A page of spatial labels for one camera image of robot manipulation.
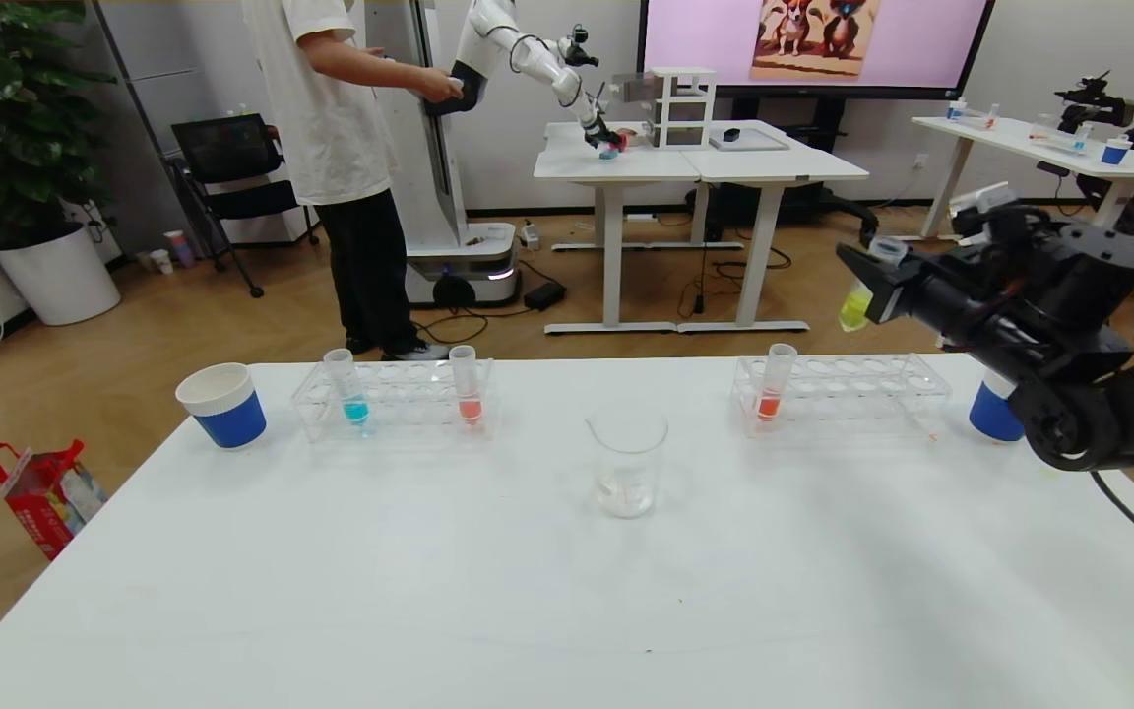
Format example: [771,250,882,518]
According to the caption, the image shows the black camera rig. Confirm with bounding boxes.
[1054,69,1134,134]

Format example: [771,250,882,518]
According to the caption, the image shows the potted green plant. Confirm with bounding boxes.
[0,0,122,327]

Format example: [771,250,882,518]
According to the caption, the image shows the black folding chair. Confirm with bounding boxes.
[171,113,320,298]

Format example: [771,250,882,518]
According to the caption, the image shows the person in white shirt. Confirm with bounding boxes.
[242,0,465,362]

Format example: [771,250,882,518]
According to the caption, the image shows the grey flat tray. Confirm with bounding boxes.
[708,128,790,152]

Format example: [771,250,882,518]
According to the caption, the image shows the white desk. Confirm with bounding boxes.
[535,121,745,336]
[677,121,870,334]

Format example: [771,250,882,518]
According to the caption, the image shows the red gift bag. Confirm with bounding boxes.
[0,440,108,562]

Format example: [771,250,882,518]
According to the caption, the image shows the white drawer shelf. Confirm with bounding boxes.
[646,67,718,151]

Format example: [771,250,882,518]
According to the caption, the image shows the blue liquid test tube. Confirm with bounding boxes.
[323,348,371,426]

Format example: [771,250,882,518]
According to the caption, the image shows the blue white paper cup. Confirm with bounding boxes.
[969,369,1031,444]
[175,362,268,451]

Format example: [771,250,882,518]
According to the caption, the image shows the glass beaker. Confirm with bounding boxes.
[585,409,670,520]

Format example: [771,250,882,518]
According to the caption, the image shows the red liquid test tube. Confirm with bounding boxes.
[449,345,484,427]
[755,343,798,422]

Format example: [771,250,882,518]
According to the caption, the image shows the long white table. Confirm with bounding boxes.
[912,115,1134,242]

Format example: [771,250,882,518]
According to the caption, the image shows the yellow liquid test tube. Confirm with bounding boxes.
[839,236,910,333]

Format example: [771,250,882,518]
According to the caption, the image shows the white humanoid robot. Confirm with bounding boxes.
[365,0,627,308]

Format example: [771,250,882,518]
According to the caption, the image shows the clear test tube rack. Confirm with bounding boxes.
[731,353,953,440]
[291,357,496,444]

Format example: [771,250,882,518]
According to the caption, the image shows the large wall display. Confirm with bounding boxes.
[638,0,996,99]

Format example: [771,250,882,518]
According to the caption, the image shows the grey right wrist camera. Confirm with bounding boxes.
[949,182,1021,242]

